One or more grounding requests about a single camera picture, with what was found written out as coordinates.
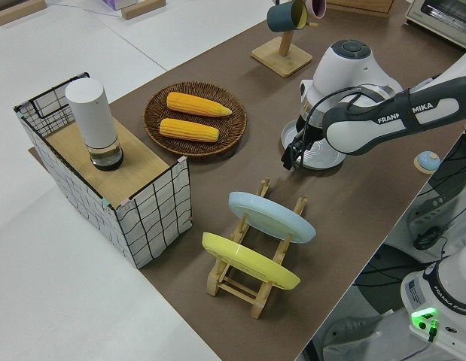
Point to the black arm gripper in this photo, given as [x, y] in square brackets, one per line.
[311, 129]

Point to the gray round plate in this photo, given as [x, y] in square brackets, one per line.
[319, 159]

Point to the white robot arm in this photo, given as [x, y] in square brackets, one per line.
[368, 131]

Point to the light blue plate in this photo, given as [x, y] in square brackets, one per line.
[272, 220]

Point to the yellow plate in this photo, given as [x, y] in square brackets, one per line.
[251, 263]

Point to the wooden plate rack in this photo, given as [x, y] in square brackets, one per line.
[236, 291]

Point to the brown wicker basket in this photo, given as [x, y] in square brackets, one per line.
[232, 131]

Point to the wooden mug tree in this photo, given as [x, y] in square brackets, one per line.
[283, 60]

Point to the yellow corn cob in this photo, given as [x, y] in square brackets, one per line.
[197, 104]
[187, 130]

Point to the blue service bell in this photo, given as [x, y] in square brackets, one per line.
[426, 161]

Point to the dark blue mug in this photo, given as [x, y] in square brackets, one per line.
[281, 17]

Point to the pink mug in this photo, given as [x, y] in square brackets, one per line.
[317, 7]

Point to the wooden drawer cabinet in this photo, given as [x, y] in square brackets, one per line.
[360, 5]

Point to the white toaster oven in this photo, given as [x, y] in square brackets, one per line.
[443, 22]

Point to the white cylinder grinder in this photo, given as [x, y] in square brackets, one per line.
[93, 116]

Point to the light wooden block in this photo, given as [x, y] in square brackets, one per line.
[8, 17]
[142, 9]

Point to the purple box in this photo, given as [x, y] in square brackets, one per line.
[119, 3]

